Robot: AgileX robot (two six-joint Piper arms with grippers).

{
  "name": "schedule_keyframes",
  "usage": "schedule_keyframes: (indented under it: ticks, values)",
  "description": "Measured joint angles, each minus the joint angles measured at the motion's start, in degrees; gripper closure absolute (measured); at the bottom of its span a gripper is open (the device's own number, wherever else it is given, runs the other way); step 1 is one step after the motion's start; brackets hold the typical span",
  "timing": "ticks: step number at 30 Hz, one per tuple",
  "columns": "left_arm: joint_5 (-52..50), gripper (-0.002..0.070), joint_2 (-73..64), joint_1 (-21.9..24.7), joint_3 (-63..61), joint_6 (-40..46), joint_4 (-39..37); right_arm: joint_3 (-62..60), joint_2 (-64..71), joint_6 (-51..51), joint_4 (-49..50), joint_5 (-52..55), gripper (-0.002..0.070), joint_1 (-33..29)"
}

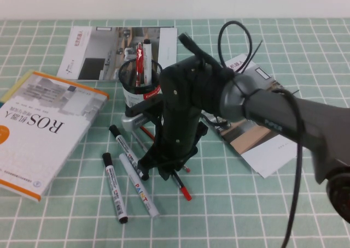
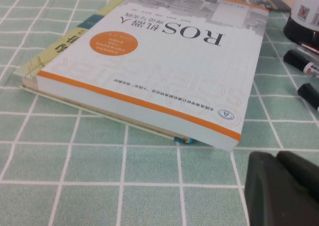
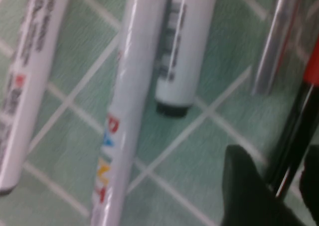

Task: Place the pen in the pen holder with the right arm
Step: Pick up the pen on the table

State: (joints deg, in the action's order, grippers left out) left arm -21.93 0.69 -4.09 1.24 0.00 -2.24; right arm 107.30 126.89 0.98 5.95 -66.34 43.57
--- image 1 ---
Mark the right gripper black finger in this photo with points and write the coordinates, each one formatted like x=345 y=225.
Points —
x=144 y=170
x=167 y=172

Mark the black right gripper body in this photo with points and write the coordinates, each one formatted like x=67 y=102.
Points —
x=177 y=108

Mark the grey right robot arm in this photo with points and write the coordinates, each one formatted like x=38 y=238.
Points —
x=287 y=117

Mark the black pen with red cap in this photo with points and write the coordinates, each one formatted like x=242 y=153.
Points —
x=183 y=188

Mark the clear plastic pen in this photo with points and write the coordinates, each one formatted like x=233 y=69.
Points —
x=139 y=141

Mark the black mesh pen holder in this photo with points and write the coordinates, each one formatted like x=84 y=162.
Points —
x=131 y=95

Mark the red white ballpoint pen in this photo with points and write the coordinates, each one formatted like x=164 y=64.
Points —
x=139 y=59

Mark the white paint marker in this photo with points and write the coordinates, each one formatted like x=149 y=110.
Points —
x=139 y=193

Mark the white black-capped marker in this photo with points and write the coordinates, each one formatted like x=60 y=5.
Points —
x=123 y=144
x=113 y=185
x=147 y=54

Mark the red pencil with eraser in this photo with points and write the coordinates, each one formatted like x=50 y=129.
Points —
x=147 y=132

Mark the green checked tablecloth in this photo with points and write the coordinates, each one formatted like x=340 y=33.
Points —
x=232 y=218

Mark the black zip tie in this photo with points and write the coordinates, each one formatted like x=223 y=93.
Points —
x=253 y=54

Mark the white photo brochure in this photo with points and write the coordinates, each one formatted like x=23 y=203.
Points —
x=262 y=155
x=93 y=48
x=263 y=174

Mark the white orange ROS book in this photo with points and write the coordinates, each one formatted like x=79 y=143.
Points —
x=41 y=149

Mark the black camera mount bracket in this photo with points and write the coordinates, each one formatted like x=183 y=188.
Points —
x=142 y=107

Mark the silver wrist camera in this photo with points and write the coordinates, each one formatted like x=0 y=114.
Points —
x=134 y=122

